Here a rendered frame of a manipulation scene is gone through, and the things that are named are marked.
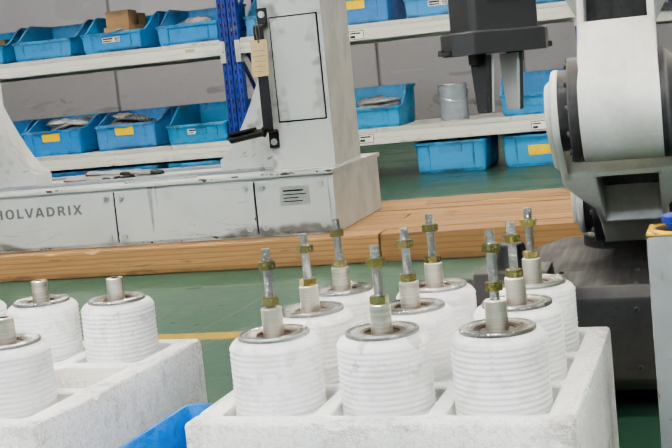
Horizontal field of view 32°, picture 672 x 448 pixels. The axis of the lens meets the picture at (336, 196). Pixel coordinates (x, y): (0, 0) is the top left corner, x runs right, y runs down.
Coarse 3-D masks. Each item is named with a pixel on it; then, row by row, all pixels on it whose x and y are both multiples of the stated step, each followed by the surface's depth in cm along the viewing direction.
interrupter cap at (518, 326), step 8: (480, 320) 118; (512, 320) 116; (520, 320) 116; (528, 320) 115; (464, 328) 115; (472, 328) 115; (480, 328) 115; (512, 328) 114; (520, 328) 112; (528, 328) 112; (472, 336) 112; (480, 336) 111; (488, 336) 111; (496, 336) 111; (504, 336) 111; (512, 336) 111
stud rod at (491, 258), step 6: (486, 234) 113; (492, 234) 113; (486, 240) 113; (492, 240) 113; (486, 258) 114; (492, 258) 113; (492, 264) 113; (492, 270) 113; (492, 276) 114; (492, 282) 114; (492, 294) 114; (498, 294) 114; (492, 300) 114
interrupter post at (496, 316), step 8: (488, 304) 113; (496, 304) 113; (504, 304) 113; (488, 312) 114; (496, 312) 113; (504, 312) 113; (488, 320) 114; (496, 320) 113; (504, 320) 113; (488, 328) 114; (496, 328) 113; (504, 328) 113
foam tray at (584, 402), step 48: (336, 384) 127; (576, 384) 118; (192, 432) 118; (240, 432) 116; (288, 432) 114; (336, 432) 113; (384, 432) 111; (432, 432) 110; (480, 432) 108; (528, 432) 107; (576, 432) 107
